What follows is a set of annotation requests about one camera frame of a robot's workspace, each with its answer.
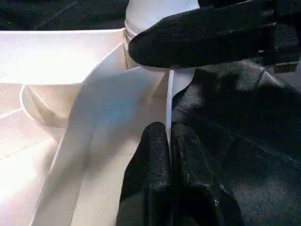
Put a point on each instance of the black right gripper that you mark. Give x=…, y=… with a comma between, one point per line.
x=287, y=35

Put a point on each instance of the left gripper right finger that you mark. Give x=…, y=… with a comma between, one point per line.
x=200, y=188

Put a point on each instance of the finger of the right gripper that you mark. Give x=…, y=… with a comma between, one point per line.
x=200, y=40

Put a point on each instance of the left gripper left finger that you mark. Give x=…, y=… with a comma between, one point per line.
x=150, y=174

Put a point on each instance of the white plastic table leg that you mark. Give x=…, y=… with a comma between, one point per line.
x=155, y=16

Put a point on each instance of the white table frame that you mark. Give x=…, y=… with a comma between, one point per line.
x=70, y=117

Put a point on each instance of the black work mat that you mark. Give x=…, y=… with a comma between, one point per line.
x=247, y=129

